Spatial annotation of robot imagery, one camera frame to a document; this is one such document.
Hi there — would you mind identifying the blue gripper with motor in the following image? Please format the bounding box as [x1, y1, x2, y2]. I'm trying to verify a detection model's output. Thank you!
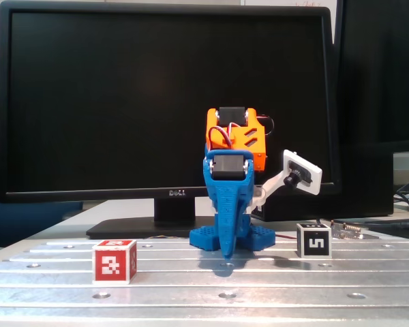
[202, 150, 258, 262]

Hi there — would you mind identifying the black cube with marker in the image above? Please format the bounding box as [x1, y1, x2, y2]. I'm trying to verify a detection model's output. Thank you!
[295, 223, 333, 259]

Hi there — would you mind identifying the red cube with marker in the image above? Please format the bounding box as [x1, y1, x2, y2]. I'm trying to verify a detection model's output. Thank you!
[91, 239, 138, 285]

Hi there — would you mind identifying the small bare circuit board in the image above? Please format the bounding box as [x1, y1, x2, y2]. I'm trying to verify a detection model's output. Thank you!
[329, 220, 382, 241]

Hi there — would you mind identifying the black computer case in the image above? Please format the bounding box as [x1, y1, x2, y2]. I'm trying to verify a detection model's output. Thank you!
[250, 142, 395, 222]

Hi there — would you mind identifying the black Dell monitor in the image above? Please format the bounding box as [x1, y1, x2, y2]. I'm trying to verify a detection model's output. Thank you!
[0, 0, 342, 241]

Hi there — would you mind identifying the plain black monitor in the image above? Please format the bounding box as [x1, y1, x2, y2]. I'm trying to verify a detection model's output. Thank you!
[333, 0, 409, 153]

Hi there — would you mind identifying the white mount with camera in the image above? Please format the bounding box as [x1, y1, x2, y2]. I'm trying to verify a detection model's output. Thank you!
[247, 149, 324, 215]

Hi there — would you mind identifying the red white servo cable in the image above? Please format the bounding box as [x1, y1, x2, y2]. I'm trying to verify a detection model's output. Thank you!
[207, 114, 275, 151]

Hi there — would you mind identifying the thin multicolour wire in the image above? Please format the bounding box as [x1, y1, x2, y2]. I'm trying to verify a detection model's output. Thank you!
[145, 234, 192, 240]

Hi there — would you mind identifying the aluminium slotted base plate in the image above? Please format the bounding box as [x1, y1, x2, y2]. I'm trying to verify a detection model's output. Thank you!
[0, 237, 409, 327]

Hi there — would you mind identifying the thick black cable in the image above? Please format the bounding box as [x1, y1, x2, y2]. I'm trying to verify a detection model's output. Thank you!
[363, 219, 409, 230]

